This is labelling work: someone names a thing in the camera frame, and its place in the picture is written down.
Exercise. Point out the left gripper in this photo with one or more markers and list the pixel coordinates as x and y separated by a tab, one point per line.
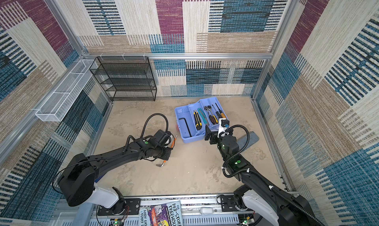
168	152

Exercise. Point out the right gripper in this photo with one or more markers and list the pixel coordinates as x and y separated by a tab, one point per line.
213	136

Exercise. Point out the yellow black utility knife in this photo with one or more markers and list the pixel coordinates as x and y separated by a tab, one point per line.
198	123

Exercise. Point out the red handled pliers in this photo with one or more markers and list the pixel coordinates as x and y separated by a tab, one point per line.
211	117

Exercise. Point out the orange hex key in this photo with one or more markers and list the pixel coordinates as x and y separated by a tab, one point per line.
172	146

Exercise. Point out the black yellow screwdriver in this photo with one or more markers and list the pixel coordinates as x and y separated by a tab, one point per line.
217	113

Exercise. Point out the white and blue toolbox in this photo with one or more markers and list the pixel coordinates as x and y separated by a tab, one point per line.
193	119

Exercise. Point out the teal utility knife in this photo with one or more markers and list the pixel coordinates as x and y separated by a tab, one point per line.
203	116

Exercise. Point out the wooden handle screwdriver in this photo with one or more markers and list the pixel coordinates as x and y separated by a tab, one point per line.
220	112

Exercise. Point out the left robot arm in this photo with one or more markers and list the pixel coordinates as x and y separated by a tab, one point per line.
78	180

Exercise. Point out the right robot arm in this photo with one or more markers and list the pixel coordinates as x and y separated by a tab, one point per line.
277	206

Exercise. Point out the grey sponge block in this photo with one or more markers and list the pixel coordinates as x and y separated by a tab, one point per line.
253	138

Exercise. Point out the colourful treehouse book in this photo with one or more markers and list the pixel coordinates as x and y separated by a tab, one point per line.
168	214

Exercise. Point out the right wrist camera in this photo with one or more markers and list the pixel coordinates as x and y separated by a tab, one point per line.
224	124

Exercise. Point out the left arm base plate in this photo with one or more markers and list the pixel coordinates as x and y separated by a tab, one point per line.
128	206

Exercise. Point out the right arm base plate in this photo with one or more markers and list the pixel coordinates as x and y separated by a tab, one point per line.
231	203

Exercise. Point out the black wire mesh shelf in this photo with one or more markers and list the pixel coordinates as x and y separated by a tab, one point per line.
127	78

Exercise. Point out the white wire mesh basket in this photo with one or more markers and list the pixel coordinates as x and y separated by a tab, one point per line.
55	108

